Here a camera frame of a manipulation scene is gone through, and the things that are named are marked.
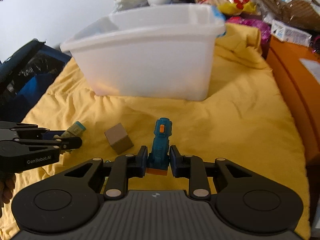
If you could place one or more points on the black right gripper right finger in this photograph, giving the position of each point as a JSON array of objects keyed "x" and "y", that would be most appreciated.
[{"x": 180, "y": 164}]

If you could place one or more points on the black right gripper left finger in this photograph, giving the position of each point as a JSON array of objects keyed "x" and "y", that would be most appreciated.
[{"x": 136, "y": 164}]

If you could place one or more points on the teal toy figure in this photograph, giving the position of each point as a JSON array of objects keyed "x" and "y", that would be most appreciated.
[{"x": 158, "y": 158}]

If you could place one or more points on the olive grey toy figure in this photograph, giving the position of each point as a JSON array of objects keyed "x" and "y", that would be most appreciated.
[{"x": 75, "y": 130}]

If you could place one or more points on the left hand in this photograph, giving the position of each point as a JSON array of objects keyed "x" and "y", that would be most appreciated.
[{"x": 8, "y": 181}]

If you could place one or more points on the brown cube block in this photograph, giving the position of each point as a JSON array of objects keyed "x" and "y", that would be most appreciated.
[{"x": 118, "y": 138}]

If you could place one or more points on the dark blue bag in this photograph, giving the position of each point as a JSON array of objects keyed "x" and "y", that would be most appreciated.
[{"x": 26, "y": 76}]

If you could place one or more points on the yellow cloth mat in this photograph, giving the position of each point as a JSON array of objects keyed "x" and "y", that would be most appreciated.
[{"x": 244, "y": 119}]

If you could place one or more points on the white plastic storage bin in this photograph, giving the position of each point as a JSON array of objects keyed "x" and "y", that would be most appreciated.
[{"x": 157, "y": 52}]

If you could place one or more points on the orange cardboard box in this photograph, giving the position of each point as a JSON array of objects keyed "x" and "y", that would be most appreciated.
[{"x": 300, "y": 91}]

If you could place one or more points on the magenta shiny wrapper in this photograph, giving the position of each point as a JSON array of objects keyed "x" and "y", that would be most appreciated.
[{"x": 264, "y": 28}]

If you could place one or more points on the small white carton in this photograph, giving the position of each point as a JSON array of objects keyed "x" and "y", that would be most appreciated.
[{"x": 285, "y": 33}]

